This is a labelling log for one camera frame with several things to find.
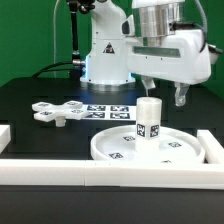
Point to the white fence piece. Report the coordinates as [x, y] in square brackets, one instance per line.
[5, 137]
[214, 152]

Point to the white front fence rail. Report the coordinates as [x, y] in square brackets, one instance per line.
[109, 173]

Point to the white right fence piece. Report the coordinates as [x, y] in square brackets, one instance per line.
[214, 152]

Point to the white round table top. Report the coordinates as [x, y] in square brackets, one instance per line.
[121, 144]

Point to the white cross-shaped table base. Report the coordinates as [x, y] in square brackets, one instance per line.
[47, 112]

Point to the white left fence piece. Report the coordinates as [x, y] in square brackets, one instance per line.
[5, 137]

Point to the white fiducial marker sheet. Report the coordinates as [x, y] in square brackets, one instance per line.
[110, 112]

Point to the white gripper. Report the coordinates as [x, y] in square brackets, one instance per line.
[181, 57]

